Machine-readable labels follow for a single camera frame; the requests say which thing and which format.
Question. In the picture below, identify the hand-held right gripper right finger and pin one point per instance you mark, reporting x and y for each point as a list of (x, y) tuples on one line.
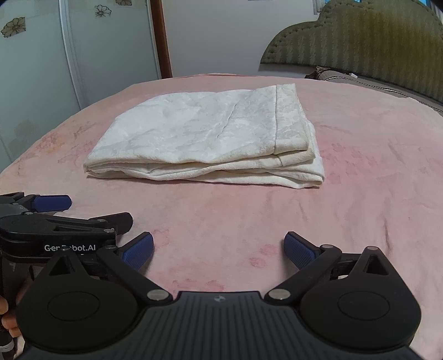
[(298, 250)]

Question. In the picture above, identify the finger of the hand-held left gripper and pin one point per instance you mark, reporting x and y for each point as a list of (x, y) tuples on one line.
[(114, 221), (52, 203)]

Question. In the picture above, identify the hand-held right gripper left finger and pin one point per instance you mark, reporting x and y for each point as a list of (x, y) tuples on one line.
[(139, 251)]

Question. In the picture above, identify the cream pants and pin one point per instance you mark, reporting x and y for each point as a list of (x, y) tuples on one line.
[(207, 138)]

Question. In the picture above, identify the person's left hand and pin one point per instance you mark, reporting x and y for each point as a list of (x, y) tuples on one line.
[(5, 316)]

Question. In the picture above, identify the pink blanket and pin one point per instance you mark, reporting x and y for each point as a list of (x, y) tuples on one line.
[(363, 194)]

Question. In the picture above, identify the frosted glass wardrobe door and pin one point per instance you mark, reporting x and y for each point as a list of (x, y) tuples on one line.
[(41, 69)]

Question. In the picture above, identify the grey striped pillow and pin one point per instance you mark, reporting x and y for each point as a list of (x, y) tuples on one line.
[(387, 88)]

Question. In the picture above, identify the green striped headboard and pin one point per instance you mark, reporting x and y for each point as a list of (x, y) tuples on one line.
[(360, 38)]

